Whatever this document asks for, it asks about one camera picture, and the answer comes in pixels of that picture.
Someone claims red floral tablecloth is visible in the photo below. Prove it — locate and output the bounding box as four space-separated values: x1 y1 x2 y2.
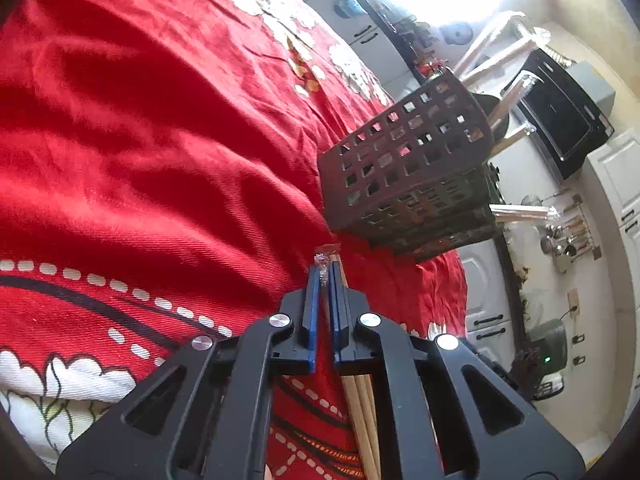
1 0 466 479

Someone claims black perforated utensil basket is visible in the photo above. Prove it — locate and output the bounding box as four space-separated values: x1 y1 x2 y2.
318 68 499 261

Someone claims chopstick pair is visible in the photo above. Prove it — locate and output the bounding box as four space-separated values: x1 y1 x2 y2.
314 244 382 480

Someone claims black range hood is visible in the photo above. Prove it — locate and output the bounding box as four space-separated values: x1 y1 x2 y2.
514 49 614 181

